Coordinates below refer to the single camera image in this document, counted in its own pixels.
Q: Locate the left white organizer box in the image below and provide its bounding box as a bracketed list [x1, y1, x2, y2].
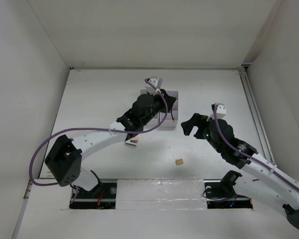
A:
[140, 89, 150, 96]

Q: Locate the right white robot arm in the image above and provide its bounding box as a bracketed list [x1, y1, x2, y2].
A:
[181, 113, 299, 230]

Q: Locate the small tan eraser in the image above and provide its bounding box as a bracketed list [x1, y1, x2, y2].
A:
[175, 159, 184, 166]

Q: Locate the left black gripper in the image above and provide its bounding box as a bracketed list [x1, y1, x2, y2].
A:
[141, 89, 175, 126]

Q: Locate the aluminium side rail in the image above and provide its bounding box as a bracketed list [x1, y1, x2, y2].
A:
[238, 64, 276, 165]

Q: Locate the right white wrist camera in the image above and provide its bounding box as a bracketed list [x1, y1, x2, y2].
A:
[207, 103, 227, 121]

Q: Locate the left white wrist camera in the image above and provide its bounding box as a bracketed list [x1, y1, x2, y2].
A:
[145, 76, 163, 96]

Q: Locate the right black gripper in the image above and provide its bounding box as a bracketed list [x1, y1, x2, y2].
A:
[181, 113, 222, 153]

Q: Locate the right white organizer box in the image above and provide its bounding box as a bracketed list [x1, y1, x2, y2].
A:
[160, 91, 179, 128]

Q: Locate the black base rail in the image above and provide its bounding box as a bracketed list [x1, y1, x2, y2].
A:
[69, 179, 253, 211]

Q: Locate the pink white mini stapler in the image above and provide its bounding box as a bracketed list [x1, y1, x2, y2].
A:
[125, 136, 139, 147]

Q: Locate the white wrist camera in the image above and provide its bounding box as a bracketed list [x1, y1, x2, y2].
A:
[207, 103, 227, 121]
[145, 76, 163, 96]

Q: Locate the white organizer box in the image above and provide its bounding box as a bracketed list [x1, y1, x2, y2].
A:
[160, 91, 179, 128]
[140, 89, 150, 96]

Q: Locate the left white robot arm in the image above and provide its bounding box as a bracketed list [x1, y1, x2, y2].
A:
[44, 89, 176, 198]

